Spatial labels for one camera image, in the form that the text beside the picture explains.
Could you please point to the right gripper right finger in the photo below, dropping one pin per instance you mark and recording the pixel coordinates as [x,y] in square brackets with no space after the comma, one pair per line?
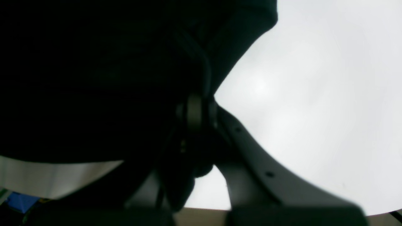
[262,191]

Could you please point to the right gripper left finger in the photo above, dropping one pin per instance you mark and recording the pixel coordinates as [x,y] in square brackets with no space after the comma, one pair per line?
[140,192]

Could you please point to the black printed T-shirt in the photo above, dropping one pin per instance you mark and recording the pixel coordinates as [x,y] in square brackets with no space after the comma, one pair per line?
[85,81]

